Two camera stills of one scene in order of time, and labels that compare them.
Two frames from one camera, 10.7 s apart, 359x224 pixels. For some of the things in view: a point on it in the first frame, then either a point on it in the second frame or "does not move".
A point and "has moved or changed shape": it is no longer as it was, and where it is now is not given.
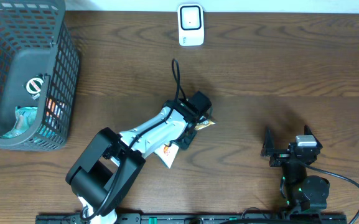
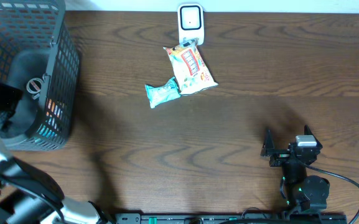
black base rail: [201, 218] does not move
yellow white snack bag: [168, 153] -> [193, 76]
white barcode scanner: [191, 24] does not move
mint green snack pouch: [25, 116] -> [163, 92]
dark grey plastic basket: [18, 38] does not move
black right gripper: [280, 155] does not move
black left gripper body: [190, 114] -> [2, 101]
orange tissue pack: [50, 106] has moved or changed shape
